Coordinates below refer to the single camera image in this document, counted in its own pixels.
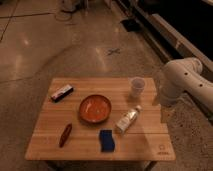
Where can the black white rectangular box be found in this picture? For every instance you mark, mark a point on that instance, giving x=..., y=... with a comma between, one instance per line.
x=61, y=93

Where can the blue sponge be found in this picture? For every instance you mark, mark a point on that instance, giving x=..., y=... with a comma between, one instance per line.
x=106, y=141

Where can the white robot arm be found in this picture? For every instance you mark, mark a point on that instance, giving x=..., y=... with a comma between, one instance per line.
x=185, y=75

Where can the orange ceramic bowl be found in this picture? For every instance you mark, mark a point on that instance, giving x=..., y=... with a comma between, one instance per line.
x=95, y=109

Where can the clear plastic bottle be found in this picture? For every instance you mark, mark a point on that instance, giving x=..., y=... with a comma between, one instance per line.
x=127, y=119

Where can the black floor mat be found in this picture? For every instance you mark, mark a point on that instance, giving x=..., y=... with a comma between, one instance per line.
x=130, y=25

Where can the white object with cables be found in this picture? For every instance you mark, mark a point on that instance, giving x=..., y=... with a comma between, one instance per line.
x=72, y=5

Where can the red oblong tool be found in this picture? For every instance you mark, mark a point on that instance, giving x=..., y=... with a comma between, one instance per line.
x=65, y=135

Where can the wooden folding table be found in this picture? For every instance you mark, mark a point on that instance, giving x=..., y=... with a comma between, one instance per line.
x=133, y=131

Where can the clear plastic cup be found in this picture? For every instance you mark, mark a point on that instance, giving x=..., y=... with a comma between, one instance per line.
x=137, y=86

